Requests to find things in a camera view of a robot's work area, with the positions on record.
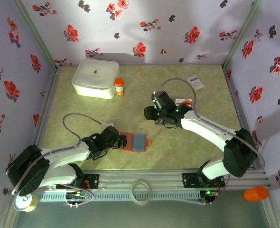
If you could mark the aluminium corner post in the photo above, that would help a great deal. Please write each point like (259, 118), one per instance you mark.
(37, 35)
(240, 35)

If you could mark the orange plastic cup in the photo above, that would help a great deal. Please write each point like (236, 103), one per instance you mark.
(256, 193)

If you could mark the aluminium side rail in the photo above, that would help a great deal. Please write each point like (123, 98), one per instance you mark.
(241, 118)
(46, 107)

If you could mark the long aluminium frame rail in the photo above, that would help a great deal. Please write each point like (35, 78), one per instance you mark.
(154, 175)

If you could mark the white pill case box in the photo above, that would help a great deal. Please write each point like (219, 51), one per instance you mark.
(95, 78)

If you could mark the clear tape roll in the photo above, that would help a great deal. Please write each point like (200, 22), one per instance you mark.
(133, 192)

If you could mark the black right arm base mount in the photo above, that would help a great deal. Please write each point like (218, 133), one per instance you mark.
(189, 180)

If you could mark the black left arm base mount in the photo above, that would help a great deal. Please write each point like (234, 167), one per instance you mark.
(93, 181)

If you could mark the orange card holder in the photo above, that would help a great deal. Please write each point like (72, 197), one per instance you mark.
(127, 141)

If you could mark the green circuit board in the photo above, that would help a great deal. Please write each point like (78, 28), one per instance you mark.
(79, 195)
(208, 192)

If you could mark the orange pill bottle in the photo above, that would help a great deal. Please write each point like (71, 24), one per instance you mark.
(119, 88)

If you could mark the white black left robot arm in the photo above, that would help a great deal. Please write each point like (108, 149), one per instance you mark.
(66, 154)

